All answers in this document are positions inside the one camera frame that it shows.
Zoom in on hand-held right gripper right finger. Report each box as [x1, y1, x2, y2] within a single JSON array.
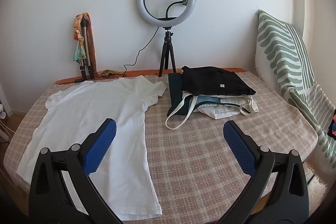
[[215, 120, 309, 224]]

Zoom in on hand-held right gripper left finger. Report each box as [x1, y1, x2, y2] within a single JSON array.
[[29, 118, 129, 224]]

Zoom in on white t-shirt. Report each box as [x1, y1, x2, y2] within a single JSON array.
[[16, 76, 167, 216]]

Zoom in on white folded garment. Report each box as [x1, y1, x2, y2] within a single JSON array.
[[199, 105, 241, 120]]

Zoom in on checked pink blanket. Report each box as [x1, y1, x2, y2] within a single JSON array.
[[3, 70, 319, 216]]

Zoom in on white tote bag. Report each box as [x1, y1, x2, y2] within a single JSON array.
[[165, 91, 259, 130]]

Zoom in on light blue folded garment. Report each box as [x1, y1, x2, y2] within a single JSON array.
[[196, 97, 222, 105]]

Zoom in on black folded garment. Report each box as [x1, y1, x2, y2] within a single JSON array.
[[181, 66, 256, 96]]

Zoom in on green striped throw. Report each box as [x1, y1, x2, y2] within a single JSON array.
[[287, 82, 336, 174]]

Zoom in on dark green folded garment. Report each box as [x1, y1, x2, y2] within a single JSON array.
[[167, 73, 196, 117]]

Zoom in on colourful cloth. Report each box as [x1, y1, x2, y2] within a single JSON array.
[[327, 109, 336, 139]]

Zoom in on green striped cushion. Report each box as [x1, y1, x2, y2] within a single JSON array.
[[255, 10, 315, 98]]

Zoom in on folded silver tripod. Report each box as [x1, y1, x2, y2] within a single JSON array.
[[79, 15, 94, 80]]

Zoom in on colourful patterned scarf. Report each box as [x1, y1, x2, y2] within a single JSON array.
[[73, 12, 120, 77]]

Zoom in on small black tripod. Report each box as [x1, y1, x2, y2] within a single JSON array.
[[158, 27, 177, 77]]

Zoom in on black gooseneck phone holder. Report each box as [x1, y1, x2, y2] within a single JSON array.
[[165, 0, 190, 20]]

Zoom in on black ring light cable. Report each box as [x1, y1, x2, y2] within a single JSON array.
[[74, 27, 160, 83]]

